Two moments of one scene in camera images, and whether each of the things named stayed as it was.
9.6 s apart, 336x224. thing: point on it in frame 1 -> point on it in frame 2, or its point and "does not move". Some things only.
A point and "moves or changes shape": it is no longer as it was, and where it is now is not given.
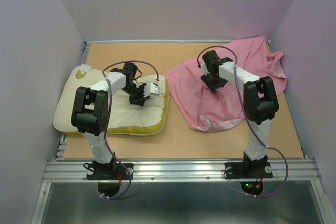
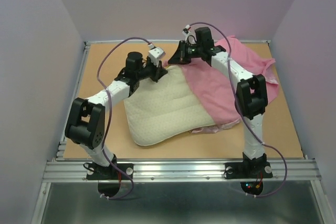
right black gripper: (213, 86) -> (179, 57)
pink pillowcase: (224, 107) moves or changes shape
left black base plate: (106, 171) does not move
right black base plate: (248, 170) does not move
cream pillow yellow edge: (150, 116) -> (158, 112)
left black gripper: (140, 100) -> (158, 71)
